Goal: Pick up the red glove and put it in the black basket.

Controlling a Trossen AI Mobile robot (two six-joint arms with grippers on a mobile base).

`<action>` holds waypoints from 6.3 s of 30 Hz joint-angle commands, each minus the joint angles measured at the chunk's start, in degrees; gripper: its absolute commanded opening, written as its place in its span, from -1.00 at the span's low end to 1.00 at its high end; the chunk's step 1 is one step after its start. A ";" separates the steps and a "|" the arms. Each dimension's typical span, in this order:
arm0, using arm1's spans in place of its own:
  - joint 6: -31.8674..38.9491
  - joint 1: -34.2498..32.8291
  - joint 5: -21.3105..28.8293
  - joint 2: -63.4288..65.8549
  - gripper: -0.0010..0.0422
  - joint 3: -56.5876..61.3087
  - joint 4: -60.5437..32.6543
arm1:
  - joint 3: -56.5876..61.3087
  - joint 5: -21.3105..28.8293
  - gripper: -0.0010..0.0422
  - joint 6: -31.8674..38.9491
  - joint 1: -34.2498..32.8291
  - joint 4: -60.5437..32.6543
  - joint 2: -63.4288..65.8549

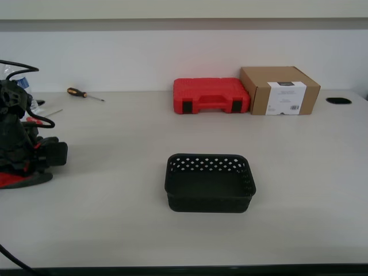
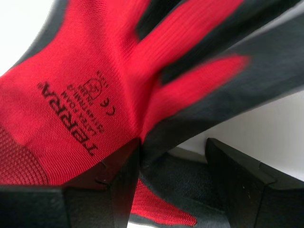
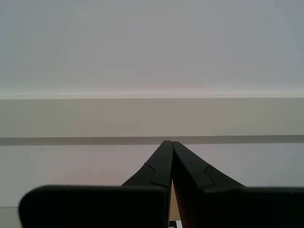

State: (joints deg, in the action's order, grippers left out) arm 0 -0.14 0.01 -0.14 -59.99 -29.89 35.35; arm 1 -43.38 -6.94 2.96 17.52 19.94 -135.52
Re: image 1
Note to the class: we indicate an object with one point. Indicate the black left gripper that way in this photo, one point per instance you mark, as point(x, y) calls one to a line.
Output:
point(17, 141)

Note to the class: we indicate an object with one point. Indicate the red and grey work glove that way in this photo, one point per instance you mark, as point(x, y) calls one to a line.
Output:
point(11, 181)

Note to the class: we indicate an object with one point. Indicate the black plastic lattice basket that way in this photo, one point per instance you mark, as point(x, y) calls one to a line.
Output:
point(210, 187)

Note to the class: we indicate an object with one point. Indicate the clear plastic water bottle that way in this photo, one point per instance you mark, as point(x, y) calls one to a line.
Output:
point(24, 82)

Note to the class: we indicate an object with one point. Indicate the red plastic tool case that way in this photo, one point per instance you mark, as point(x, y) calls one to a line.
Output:
point(210, 92)

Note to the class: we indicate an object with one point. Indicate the brown cardboard box white label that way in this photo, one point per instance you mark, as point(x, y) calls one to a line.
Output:
point(258, 86)

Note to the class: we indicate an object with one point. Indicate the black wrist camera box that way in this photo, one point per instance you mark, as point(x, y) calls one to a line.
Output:
point(57, 153)

